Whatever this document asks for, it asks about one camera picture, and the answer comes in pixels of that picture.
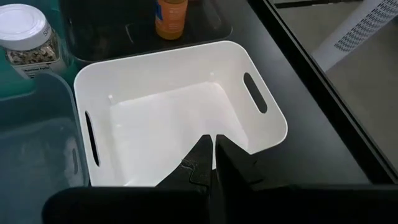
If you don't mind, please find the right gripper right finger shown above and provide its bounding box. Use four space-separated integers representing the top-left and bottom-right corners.
211 134 292 224

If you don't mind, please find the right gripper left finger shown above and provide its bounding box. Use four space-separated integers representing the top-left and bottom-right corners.
155 134 214 194

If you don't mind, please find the white-lidded clear spice jar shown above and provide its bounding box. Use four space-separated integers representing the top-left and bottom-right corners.
0 2 68 80

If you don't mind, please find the orange black-capped spice bottle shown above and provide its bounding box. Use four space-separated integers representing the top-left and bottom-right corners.
154 0 189 40

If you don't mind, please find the white perforated metal beam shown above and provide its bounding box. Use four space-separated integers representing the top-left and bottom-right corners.
312 0 398 72

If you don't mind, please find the teal translucent plastic bin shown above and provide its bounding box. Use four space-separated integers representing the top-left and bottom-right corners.
0 0 77 98

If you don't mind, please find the white plastic handled bin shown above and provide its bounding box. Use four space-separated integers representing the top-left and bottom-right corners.
73 40 289 187

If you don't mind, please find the black plastic handled bin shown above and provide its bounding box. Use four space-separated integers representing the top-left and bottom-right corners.
58 0 234 68

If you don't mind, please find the blue-grey plastic handled bin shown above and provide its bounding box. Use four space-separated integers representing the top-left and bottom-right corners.
0 72 91 224

